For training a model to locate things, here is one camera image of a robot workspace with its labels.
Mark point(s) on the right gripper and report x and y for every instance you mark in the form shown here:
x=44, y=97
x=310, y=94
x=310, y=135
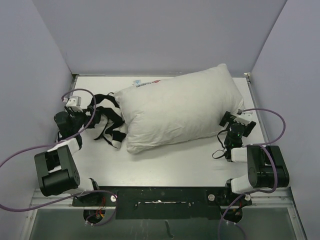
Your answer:
x=230, y=118

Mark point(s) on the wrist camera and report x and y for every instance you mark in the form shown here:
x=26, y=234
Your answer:
x=73, y=103
x=244, y=118

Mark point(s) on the white pillow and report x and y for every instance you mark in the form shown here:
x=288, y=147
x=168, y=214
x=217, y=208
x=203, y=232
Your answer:
x=179, y=109

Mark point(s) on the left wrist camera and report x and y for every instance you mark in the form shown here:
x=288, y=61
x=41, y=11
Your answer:
x=73, y=103

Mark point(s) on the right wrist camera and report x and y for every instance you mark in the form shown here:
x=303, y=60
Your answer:
x=244, y=118

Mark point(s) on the aluminium frame rail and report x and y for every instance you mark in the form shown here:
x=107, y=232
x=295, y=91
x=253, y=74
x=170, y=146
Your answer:
x=39, y=199

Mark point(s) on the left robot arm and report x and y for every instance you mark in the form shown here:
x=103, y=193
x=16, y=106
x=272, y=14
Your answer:
x=56, y=169

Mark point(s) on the black white striped pillowcase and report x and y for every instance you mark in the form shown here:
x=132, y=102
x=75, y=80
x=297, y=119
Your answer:
x=108, y=123

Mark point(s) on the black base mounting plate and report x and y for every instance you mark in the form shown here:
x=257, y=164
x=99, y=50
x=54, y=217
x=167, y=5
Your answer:
x=165, y=203

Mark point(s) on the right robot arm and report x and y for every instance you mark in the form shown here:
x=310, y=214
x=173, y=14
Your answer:
x=266, y=168

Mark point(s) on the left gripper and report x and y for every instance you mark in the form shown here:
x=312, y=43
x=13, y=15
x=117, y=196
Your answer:
x=87, y=118

